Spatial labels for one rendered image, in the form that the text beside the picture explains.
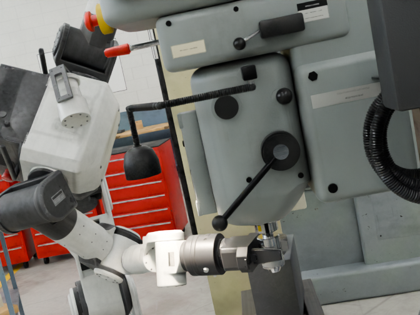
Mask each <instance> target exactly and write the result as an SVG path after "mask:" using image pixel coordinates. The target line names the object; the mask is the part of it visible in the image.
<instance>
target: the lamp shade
mask: <svg viewBox="0 0 420 315"><path fill-rule="evenodd" d="M123 168H124V172H125V176H126V180H127V181H133V180H138V179H144V178H149V177H152V176H155V175H158V174H160V173H162V171H161V165H160V162H159V158H158V156H157V155H156V153H155V151H154V149H153V148H151V147H149V146H147V145H142V144H140V145H138V146H133V147H132V148H130V149H129V150H128V151H127V152H126V153H125V155H124V164H123Z"/></svg>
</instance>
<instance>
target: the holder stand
mask: <svg viewBox="0 0 420 315"><path fill-rule="evenodd" d="M279 235H280V239H281V240H287V243H288V246H289V249H288V251H283V255H284V261H285V265H284V266H282V267H281V269H280V271H279V272H269V270H268V269H264V268H263V265H262V264H258V265H257V267H256V268H255V270H254V271H253V272H248V276H249V282H250V286H251V291H252V297H253V301H254V307H255V310H256V315H303V310H304V286H303V280H302V276H301V270H300V267H299V260H298V254H297V250H296V244H295V240H294V235H293V234H288V235H286V234H280V233H279Z"/></svg>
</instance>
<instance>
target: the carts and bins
mask: <svg viewBox="0 0 420 315"><path fill-rule="evenodd" d="M0 240H1V244H2V249H3V252H4V256H5V259H6V263H7V268H8V271H9V275H10V278H11V282H12V286H13V289H8V284H7V281H6V277H5V274H4V270H3V265H2V263H1V258H0V280H1V284H2V289H3V292H0V315H19V312H20V315H25V313H24V309H23V305H22V302H21V298H20V295H19V288H18V286H17V283H16V279H15V276H14V271H13V267H12V264H11V260H10V257H9V253H8V249H7V246H6V241H5V238H4V234H3V232H1V231H0Z"/></svg>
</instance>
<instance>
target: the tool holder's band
mask: <svg viewBox="0 0 420 315"><path fill-rule="evenodd" d="M278 240H280V235H279V233H277V232H273V235H272V236H270V237H263V235H262V234H260V235H259V236H258V237H257V242H258V243H259V244H269V243H274V242H276V241H278Z"/></svg>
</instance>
